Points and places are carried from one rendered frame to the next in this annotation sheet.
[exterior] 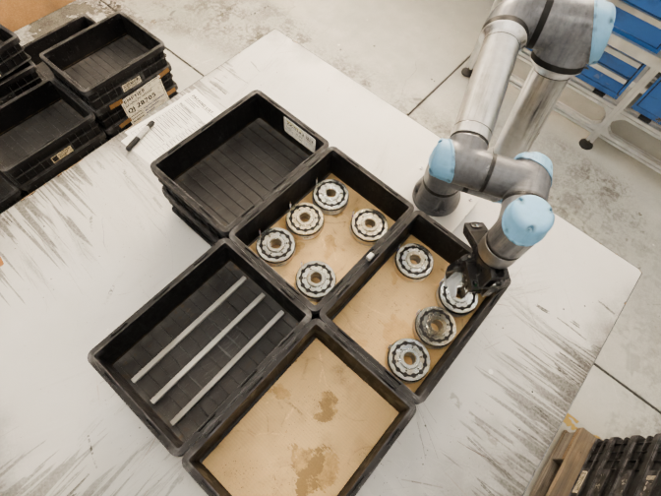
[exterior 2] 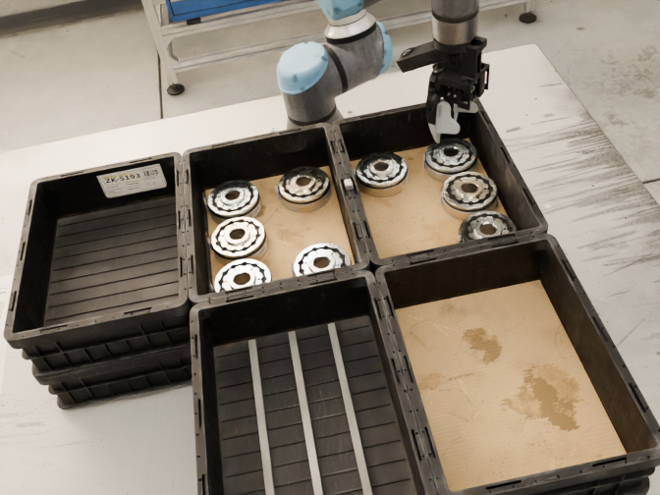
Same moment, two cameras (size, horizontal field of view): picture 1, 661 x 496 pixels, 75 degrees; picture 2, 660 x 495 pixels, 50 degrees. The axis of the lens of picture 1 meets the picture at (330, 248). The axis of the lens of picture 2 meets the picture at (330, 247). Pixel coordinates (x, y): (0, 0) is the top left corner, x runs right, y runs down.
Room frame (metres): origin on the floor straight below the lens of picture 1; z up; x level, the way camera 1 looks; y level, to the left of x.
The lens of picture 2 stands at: (-0.27, 0.50, 1.79)
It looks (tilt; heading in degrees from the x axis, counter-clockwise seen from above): 47 degrees down; 324
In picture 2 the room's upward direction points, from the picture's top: 9 degrees counter-clockwise
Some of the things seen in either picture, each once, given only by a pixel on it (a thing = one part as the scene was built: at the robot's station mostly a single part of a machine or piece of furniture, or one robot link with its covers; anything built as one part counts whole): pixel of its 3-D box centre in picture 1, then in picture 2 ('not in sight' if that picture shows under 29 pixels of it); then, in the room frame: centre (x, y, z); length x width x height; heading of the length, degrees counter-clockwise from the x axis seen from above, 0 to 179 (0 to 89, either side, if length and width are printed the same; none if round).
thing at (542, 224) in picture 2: (417, 297); (429, 175); (0.39, -0.23, 0.92); 0.40 x 0.30 x 0.02; 147
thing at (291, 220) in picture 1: (304, 218); (238, 237); (0.59, 0.08, 0.86); 0.10 x 0.10 x 0.01
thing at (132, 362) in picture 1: (209, 341); (303, 414); (0.21, 0.24, 0.87); 0.40 x 0.30 x 0.11; 147
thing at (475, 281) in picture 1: (484, 268); (458, 67); (0.41, -0.32, 1.09); 0.09 x 0.08 x 0.12; 11
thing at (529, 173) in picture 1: (518, 182); not in sight; (0.52, -0.33, 1.24); 0.11 x 0.11 x 0.08; 77
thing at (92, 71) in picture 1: (122, 91); not in sight; (1.37, 1.06, 0.37); 0.40 x 0.30 x 0.45; 148
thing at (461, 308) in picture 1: (458, 294); (451, 154); (0.44, -0.35, 0.86); 0.10 x 0.10 x 0.01
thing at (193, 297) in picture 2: (324, 222); (268, 207); (0.55, 0.03, 0.92); 0.40 x 0.30 x 0.02; 147
